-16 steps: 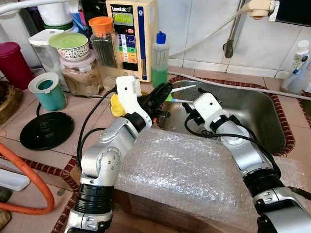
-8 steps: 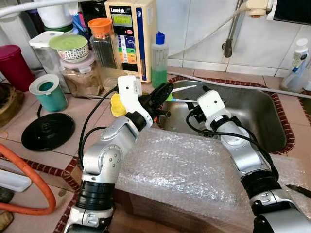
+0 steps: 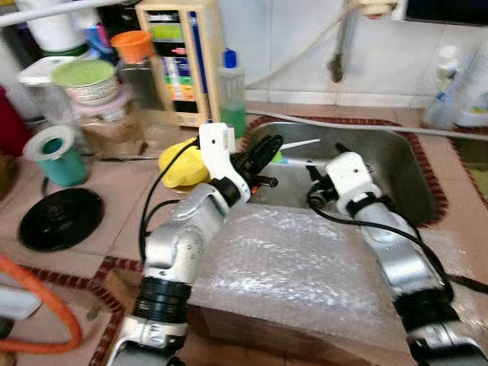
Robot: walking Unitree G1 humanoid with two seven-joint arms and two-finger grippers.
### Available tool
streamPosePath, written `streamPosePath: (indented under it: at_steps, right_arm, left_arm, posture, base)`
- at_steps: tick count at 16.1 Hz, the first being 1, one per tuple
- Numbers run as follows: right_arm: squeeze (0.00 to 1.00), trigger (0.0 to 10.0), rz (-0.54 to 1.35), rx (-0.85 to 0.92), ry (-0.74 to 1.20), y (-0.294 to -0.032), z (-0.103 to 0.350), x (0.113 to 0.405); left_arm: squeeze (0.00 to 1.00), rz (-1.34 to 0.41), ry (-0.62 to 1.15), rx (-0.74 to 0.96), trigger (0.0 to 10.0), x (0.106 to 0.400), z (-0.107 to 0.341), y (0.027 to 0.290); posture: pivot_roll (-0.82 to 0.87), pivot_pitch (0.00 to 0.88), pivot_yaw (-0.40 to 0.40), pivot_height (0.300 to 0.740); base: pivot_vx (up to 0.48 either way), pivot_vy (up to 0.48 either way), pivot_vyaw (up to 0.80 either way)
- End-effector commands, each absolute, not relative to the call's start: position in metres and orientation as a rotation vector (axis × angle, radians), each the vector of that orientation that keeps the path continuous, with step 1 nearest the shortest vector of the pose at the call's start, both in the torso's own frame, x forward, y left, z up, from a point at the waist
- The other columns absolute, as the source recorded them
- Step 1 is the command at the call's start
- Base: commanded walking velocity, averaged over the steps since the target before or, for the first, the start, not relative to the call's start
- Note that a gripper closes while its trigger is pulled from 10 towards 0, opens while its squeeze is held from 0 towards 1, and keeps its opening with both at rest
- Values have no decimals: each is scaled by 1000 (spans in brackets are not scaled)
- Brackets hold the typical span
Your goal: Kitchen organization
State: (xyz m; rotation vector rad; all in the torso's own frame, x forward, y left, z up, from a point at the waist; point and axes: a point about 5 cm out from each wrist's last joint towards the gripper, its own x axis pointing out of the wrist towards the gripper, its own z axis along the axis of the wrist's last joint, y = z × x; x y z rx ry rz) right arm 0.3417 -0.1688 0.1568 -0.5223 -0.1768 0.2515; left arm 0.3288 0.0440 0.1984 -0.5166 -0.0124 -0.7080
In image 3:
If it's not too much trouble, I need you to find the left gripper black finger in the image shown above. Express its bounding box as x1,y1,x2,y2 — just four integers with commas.
253,146,283,178
246,135,284,165

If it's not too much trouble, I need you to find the thin white utensil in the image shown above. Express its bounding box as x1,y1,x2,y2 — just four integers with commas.
282,139,322,151

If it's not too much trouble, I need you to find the yellow plastic dish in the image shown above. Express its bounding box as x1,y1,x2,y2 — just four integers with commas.
158,140,212,191

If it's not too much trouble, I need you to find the steel kitchen sink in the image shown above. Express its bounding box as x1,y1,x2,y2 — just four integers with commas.
246,122,441,227

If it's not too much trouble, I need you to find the green dish soap bottle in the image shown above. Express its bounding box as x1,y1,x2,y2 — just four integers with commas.
219,48,249,139

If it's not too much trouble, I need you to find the clear bubble wrap sheet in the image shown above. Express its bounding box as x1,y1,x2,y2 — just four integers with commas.
185,200,488,363

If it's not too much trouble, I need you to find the clear plastic cup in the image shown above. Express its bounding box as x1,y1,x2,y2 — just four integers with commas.
422,80,462,130

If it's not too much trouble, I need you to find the beige water ionizer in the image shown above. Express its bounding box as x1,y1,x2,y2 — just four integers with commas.
136,0,226,128

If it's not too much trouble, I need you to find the small white bottle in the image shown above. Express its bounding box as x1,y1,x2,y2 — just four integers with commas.
436,46,463,100

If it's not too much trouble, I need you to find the clear pitcher orange lid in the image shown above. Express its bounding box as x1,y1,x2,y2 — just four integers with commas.
111,30,175,151

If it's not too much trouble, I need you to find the white detergent bottle yellow cap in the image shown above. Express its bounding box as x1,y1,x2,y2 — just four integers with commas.
456,42,488,128

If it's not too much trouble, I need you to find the black tape strip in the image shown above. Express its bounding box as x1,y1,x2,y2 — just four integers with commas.
448,273,488,295

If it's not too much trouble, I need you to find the teal cup white rim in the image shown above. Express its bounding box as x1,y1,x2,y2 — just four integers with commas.
23,125,91,188

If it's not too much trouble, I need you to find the black round kettle base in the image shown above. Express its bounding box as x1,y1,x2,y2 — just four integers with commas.
18,187,105,253

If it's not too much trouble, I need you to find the patterned bowl green lid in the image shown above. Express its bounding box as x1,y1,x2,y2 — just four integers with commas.
51,59,120,107

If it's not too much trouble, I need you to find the blue plastic object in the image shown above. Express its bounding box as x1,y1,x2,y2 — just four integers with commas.
82,23,115,62

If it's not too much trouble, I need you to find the clear container white lid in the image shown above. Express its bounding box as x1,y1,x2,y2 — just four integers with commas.
17,56,77,127

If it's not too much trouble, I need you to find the brown woven basket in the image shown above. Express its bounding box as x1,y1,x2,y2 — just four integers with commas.
0,152,20,199

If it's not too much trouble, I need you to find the maroon plastic container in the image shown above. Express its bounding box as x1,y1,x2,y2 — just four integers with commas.
0,85,33,158

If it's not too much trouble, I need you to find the white electric kettle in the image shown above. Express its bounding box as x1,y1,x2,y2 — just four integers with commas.
15,0,86,56

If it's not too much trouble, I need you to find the white flat object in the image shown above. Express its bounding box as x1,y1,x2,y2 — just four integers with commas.
0,284,43,321

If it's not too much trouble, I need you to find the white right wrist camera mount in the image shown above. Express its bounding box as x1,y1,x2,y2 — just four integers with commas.
324,151,380,216

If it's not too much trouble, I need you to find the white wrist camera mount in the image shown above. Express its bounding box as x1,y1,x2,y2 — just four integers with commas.
324,151,380,216
198,122,239,184

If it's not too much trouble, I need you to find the grey hose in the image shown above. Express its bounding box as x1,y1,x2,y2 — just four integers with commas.
242,109,488,143

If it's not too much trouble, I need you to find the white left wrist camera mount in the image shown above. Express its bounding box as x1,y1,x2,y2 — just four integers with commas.
198,122,239,184

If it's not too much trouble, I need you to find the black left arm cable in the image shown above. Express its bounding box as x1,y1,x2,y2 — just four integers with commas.
139,137,201,264

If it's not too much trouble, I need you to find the beige wall faucet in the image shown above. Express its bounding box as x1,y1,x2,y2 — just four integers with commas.
328,0,399,84

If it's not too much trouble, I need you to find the orange hose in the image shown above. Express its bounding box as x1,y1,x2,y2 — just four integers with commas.
0,254,83,354

